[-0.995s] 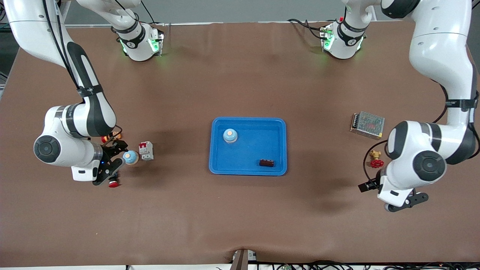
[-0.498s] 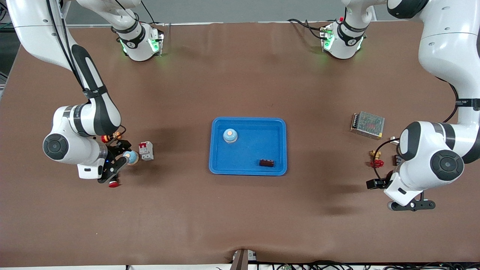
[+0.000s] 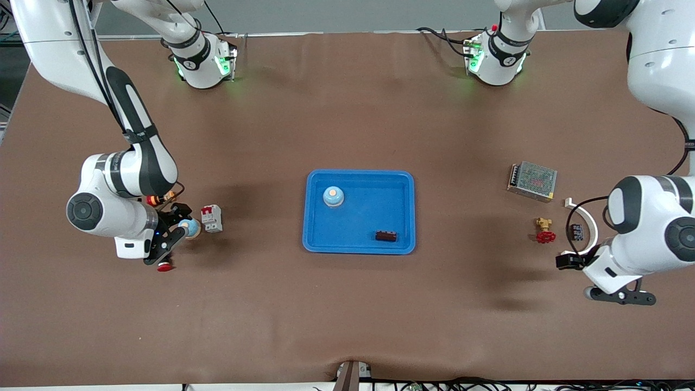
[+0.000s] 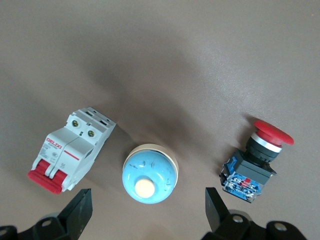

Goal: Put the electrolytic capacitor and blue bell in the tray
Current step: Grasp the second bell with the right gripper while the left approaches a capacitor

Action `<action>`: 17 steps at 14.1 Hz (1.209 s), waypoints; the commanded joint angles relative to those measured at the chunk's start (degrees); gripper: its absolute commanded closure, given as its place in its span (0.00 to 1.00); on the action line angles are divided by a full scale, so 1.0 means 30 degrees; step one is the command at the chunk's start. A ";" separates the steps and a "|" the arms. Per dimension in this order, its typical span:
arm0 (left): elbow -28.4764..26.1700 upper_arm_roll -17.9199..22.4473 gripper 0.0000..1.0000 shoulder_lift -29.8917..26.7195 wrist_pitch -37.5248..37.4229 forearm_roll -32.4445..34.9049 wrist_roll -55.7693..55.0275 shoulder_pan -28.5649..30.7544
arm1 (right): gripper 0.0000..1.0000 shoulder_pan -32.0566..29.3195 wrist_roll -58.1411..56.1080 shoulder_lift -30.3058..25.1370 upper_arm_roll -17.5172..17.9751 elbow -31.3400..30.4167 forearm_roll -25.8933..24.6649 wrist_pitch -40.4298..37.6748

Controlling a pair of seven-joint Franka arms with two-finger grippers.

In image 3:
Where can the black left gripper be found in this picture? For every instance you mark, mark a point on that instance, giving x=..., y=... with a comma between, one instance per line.
x=568, y=261

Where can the blue red emergency stop button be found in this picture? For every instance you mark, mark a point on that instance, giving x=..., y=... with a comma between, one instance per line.
x=164, y=267

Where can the metal mesh power supply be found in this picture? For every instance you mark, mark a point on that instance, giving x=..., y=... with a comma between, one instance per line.
x=535, y=182

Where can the white red circuit breaker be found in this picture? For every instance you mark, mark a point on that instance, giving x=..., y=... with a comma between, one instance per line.
x=212, y=220

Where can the dark brown relay block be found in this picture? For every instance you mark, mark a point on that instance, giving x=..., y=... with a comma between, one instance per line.
x=386, y=236

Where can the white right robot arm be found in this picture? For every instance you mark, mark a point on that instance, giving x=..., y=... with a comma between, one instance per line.
x=114, y=214

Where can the blue bell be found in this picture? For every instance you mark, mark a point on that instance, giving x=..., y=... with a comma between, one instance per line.
x=333, y=198
x=194, y=229

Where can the small black terminal block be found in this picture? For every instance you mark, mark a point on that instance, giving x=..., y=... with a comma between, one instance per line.
x=577, y=233

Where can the orange red push button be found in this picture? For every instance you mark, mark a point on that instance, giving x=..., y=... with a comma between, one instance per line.
x=155, y=201

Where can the brass valve red handwheel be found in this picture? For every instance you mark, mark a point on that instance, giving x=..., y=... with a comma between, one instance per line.
x=545, y=237

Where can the white curved plastic bracket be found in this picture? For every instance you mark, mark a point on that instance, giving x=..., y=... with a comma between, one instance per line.
x=568, y=203

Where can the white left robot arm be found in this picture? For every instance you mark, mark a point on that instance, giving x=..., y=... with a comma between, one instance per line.
x=651, y=222

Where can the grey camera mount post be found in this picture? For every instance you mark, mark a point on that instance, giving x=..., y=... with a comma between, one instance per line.
x=350, y=377

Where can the brown table mat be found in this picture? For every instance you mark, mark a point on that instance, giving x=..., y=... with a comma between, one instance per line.
x=347, y=315

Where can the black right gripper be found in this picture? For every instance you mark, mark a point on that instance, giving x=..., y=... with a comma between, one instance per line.
x=170, y=216

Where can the blue plastic tray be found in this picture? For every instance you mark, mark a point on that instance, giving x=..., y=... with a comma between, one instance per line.
x=358, y=222

